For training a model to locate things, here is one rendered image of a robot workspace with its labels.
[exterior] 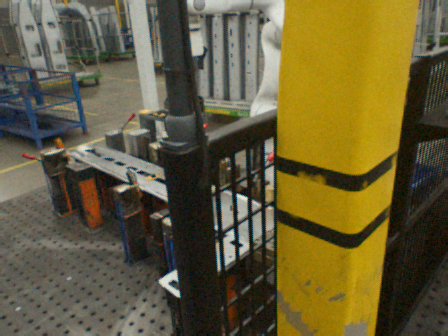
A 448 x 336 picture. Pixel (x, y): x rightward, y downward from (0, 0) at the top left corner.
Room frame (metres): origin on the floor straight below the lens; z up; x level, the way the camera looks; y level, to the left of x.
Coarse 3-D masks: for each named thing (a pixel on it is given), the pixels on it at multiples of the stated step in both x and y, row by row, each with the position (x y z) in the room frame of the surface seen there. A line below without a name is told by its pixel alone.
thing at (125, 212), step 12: (120, 192) 1.29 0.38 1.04; (132, 192) 1.33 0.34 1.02; (120, 204) 1.29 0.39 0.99; (132, 204) 1.32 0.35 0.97; (120, 216) 1.33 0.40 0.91; (132, 216) 1.32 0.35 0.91; (120, 228) 1.31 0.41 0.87; (132, 228) 1.31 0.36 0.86; (132, 240) 1.31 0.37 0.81; (144, 240) 1.34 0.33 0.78; (132, 252) 1.29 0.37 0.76; (144, 252) 1.33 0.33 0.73; (132, 264) 1.29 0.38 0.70
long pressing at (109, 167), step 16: (96, 144) 2.02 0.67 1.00; (80, 160) 1.80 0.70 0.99; (96, 160) 1.76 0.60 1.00; (128, 160) 1.73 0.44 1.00; (112, 176) 1.57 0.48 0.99; (144, 176) 1.52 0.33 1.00; (160, 192) 1.35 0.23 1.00; (224, 192) 1.31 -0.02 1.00; (224, 208) 1.18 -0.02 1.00; (240, 208) 1.17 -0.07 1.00; (256, 208) 1.16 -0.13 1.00; (272, 208) 1.15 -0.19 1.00; (224, 224) 1.07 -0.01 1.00; (240, 224) 1.06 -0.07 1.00; (256, 224) 1.06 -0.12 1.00; (272, 224) 1.05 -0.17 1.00
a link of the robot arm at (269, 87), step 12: (264, 36) 1.82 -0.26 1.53; (264, 48) 1.80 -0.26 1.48; (276, 48) 1.80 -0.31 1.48; (276, 60) 1.75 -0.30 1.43; (264, 72) 1.77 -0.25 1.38; (276, 72) 1.73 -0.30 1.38; (264, 84) 1.76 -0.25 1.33; (276, 84) 1.74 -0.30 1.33; (264, 96) 1.78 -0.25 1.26; (252, 108) 1.81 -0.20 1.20
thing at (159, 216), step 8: (152, 216) 1.17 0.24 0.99; (160, 216) 1.17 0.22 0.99; (168, 216) 1.19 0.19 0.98; (152, 224) 1.17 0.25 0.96; (160, 224) 1.16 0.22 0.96; (160, 232) 1.16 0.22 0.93; (160, 240) 1.15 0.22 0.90; (160, 248) 1.17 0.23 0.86; (160, 256) 1.17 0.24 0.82; (160, 264) 1.18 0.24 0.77; (160, 272) 1.18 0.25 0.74; (168, 272) 1.17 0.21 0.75
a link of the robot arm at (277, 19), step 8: (256, 0) 1.69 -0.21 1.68; (264, 0) 1.70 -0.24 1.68; (272, 0) 1.71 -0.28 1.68; (280, 0) 1.73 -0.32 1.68; (256, 8) 1.71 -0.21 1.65; (264, 8) 1.73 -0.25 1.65; (272, 8) 1.72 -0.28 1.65; (280, 8) 1.72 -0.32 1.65; (272, 16) 1.71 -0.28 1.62; (280, 16) 1.70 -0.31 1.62; (280, 24) 1.69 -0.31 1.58; (280, 32) 1.69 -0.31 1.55; (280, 40) 1.71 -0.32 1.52
